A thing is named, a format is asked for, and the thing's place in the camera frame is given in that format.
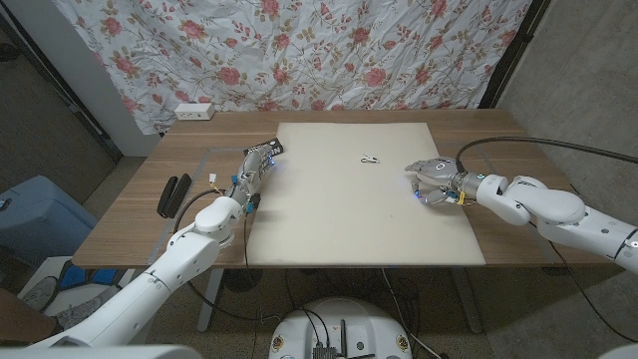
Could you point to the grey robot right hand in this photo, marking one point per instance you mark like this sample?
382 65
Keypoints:
441 172

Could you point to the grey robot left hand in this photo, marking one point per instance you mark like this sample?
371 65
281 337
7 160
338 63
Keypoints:
251 174

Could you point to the cream foam board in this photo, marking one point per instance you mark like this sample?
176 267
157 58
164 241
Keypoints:
339 209

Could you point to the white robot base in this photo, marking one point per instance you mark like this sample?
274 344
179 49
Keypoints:
359 324

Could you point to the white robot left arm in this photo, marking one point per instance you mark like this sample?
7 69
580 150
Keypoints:
174 264

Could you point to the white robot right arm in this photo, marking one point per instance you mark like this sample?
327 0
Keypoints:
558 209

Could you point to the black stapler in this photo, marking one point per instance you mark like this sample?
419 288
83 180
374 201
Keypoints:
172 197

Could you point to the black Nitro box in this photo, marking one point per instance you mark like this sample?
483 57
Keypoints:
264 146

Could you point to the small white metal clip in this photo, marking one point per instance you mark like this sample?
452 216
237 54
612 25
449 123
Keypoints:
369 159

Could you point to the white power strip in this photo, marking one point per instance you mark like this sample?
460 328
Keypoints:
194 111

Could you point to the black round disc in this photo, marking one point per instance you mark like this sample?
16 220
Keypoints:
246 285

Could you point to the white table leg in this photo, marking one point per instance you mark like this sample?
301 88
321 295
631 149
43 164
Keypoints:
209 299

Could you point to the floral backdrop cloth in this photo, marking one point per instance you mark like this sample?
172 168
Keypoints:
299 50

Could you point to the black backdrop stand pole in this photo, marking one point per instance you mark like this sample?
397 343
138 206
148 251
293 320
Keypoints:
513 55

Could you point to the grey table leg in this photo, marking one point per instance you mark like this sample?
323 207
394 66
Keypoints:
468 309

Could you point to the blue fabric item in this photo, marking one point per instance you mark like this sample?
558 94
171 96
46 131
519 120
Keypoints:
90 275

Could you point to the blue plastic bin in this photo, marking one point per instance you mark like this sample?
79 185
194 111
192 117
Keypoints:
40 219

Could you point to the white robot torso edge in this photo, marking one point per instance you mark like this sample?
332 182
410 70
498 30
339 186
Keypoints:
99 352

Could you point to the grey white sneaker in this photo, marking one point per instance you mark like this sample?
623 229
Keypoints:
40 294

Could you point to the brown trouser leg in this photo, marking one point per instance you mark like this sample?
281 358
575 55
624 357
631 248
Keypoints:
25 319

